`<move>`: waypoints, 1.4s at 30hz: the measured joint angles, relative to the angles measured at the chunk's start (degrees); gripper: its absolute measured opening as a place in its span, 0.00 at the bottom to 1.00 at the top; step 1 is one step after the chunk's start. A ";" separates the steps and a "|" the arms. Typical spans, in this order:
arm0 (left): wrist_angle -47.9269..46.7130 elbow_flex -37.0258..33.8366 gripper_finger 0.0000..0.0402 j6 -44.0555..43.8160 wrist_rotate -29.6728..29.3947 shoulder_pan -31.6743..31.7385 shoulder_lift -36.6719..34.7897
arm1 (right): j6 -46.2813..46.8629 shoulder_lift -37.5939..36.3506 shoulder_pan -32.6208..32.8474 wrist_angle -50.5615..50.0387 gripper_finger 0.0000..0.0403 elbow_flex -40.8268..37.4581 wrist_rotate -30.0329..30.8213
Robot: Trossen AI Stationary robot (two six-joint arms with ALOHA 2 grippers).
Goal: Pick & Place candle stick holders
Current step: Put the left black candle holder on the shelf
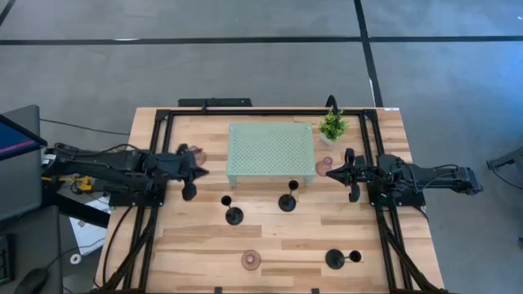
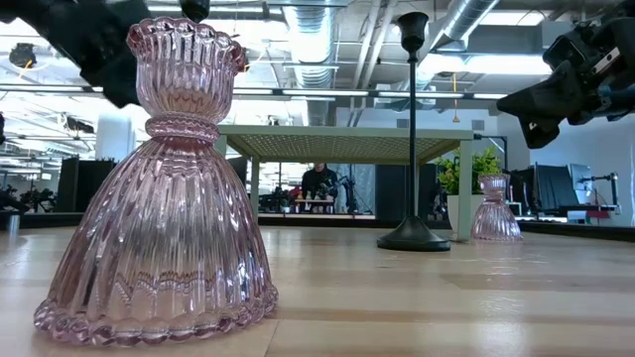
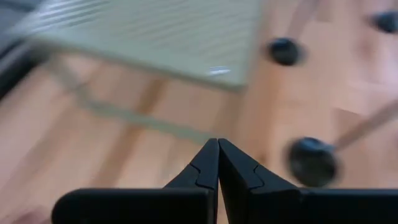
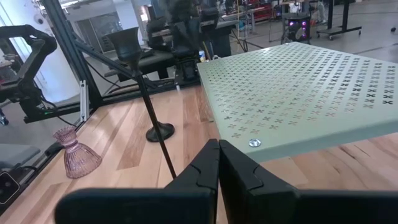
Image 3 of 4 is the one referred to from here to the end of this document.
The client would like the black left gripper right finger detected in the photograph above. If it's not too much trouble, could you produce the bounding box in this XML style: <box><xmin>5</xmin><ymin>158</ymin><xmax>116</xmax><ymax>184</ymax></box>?
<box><xmin>218</xmin><ymin>138</ymin><xmax>398</xmax><ymax>224</ymax></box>

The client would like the green perforated metal shelf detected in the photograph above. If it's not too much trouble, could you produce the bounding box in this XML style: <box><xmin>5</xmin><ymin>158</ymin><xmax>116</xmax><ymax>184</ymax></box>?
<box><xmin>6</xmin><ymin>0</ymin><xmax>265</xmax><ymax>146</ymax></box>

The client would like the tall black candlestick holder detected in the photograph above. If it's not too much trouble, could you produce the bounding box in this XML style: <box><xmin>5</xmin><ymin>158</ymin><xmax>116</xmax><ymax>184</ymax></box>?
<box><xmin>264</xmin><ymin>0</ymin><xmax>315</xmax><ymax>68</ymax></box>
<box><xmin>368</xmin><ymin>11</ymin><xmax>398</xmax><ymax>34</ymax></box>
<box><xmin>284</xmin><ymin>99</ymin><xmax>398</xmax><ymax>189</ymax></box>

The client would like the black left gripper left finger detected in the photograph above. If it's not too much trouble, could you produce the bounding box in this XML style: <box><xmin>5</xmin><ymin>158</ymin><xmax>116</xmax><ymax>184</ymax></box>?
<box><xmin>51</xmin><ymin>138</ymin><xmax>220</xmax><ymax>224</ymax></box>

